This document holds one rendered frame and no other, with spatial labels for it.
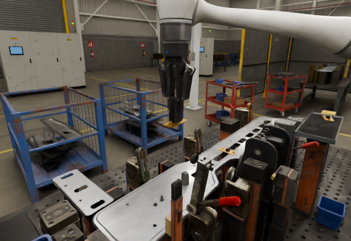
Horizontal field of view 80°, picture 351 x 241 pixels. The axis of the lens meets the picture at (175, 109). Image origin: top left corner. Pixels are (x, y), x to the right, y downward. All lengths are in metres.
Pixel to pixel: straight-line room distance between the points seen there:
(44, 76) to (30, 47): 0.99
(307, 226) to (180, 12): 1.09
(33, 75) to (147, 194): 7.82
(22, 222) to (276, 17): 0.90
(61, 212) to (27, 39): 7.85
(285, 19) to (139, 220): 0.71
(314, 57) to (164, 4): 8.12
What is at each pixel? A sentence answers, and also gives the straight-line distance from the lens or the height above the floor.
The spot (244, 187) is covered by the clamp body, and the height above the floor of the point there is 1.07.
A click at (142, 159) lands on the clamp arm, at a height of 1.07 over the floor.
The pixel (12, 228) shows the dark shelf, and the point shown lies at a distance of 0.78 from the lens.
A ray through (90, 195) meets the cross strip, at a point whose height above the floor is 1.00.
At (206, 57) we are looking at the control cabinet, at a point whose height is 1.02.
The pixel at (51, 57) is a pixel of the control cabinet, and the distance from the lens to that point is 8.53.
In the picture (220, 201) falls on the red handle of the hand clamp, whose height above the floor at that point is 1.12.
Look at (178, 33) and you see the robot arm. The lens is 0.58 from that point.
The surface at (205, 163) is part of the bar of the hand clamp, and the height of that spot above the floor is 1.21.
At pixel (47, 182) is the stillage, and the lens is 2.62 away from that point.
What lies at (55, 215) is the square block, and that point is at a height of 1.06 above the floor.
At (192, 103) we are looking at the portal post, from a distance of 5.37.
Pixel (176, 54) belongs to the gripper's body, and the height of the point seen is 1.48.
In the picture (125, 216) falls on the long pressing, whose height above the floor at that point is 1.00.
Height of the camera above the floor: 1.49
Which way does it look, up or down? 16 degrees down
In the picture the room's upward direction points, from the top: straight up
